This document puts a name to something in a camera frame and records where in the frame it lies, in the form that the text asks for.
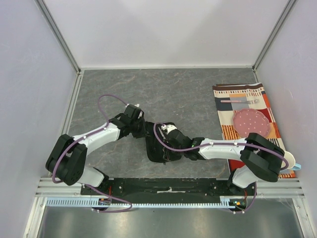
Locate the white slotted cable duct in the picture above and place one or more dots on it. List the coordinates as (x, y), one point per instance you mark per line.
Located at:
(96, 202)

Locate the light blue mug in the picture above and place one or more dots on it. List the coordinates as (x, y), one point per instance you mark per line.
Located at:
(291, 162)

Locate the aluminium frame rail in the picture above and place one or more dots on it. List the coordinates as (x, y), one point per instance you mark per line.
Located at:
(58, 34)

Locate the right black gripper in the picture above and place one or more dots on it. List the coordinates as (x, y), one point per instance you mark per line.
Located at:
(165, 143)

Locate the pink handled fork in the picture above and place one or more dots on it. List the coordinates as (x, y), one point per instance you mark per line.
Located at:
(241, 102)

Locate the pink dotted plate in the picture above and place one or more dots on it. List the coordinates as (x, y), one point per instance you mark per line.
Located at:
(246, 121)

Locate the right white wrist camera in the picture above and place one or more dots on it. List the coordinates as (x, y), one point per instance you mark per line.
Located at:
(167, 128)

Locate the colourful patterned placemat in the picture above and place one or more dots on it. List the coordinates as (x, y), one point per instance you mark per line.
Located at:
(226, 111)

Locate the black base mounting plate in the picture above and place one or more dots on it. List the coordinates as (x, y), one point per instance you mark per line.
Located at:
(171, 189)

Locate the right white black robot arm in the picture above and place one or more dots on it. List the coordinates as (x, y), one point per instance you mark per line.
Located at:
(262, 159)

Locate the black zippered tool case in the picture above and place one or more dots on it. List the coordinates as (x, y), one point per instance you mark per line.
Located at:
(155, 151)

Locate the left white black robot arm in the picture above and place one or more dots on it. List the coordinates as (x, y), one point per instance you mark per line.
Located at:
(67, 161)

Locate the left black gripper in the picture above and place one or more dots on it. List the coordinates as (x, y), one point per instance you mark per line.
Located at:
(142, 133)

